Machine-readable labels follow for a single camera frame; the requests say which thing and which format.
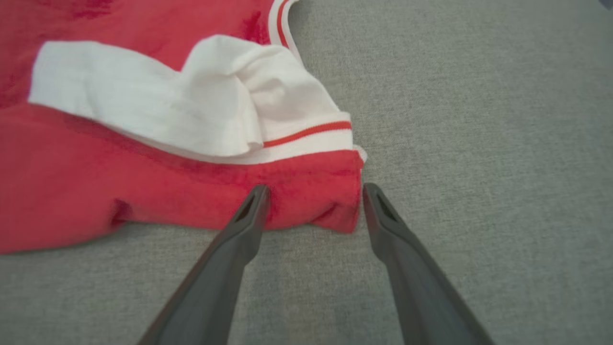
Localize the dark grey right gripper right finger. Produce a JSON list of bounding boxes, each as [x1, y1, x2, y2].
[[362, 183, 495, 345]]

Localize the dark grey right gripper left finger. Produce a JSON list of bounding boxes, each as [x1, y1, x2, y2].
[[138, 184, 271, 345]]

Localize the red shorts with white stripe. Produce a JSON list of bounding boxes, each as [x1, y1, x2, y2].
[[0, 0, 368, 254]]

